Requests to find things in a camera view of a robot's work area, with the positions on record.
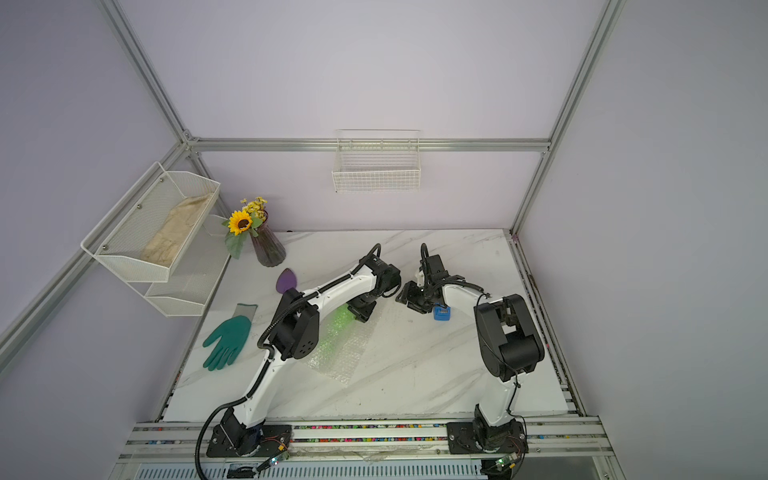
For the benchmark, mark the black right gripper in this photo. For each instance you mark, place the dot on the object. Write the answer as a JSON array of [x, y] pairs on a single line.
[[410, 295]]

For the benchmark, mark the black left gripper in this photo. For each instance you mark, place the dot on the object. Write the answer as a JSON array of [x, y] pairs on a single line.
[[362, 316]]

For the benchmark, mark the green plastic wine glass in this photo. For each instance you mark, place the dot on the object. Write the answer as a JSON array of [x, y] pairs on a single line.
[[338, 327]]

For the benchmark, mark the clear bubble wrap sheet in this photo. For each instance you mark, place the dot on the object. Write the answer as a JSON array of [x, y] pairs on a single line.
[[341, 363]]

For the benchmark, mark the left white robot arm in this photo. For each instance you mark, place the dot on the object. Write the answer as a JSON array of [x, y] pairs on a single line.
[[293, 334]]

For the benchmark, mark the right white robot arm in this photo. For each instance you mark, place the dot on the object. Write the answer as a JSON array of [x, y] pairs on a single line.
[[509, 345]]

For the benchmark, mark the blue tape dispenser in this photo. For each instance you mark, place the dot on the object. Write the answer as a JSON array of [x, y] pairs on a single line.
[[441, 313]]

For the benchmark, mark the ribbed smoky glass vase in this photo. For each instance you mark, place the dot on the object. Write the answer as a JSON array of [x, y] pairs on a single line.
[[269, 250]]

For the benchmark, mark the green white garden glove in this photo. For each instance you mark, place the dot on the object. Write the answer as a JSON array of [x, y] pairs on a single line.
[[229, 338]]

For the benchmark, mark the yellow sunflower bouquet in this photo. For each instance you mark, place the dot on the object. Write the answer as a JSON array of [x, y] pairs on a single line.
[[243, 224]]

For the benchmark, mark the lower white mesh basket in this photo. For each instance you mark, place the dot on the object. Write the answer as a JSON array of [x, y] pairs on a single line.
[[192, 284]]

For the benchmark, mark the beige cloth in basket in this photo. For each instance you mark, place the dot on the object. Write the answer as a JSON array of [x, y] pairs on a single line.
[[164, 247]]

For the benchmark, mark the purple trowel pink handle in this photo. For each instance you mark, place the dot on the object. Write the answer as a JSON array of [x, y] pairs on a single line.
[[286, 280]]

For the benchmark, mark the horizontal aluminium back rail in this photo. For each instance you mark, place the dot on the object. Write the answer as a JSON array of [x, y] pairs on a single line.
[[333, 144]]

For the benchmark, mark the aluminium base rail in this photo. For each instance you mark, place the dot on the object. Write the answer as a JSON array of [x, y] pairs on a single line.
[[569, 447]]

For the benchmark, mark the white mesh wall basket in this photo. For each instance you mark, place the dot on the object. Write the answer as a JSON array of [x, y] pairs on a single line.
[[120, 237]]

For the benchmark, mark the aluminium frame post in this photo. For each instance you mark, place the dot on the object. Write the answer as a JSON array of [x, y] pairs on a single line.
[[129, 41]]

